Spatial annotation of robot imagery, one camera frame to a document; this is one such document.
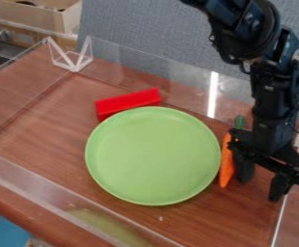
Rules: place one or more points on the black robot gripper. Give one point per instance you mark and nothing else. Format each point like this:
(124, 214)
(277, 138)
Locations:
(282, 162)

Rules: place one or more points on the orange toy carrot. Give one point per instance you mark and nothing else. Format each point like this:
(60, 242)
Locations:
(227, 167)

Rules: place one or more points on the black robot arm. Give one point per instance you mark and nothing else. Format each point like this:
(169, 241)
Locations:
(253, 41)

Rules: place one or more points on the green round plate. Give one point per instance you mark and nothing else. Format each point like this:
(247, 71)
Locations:
(153, 156)

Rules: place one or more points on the red wedge block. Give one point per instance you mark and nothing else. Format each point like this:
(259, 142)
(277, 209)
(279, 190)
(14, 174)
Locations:
(112, 105)

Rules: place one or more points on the cardboard box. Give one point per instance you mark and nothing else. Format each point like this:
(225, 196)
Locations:
(52, 15)

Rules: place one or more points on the wooden shelf with knob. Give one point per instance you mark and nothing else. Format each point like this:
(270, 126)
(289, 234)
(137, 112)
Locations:
(18, 37)

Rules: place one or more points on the clear acrylic enclosure wall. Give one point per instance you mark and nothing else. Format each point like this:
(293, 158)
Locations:
(48, 194)

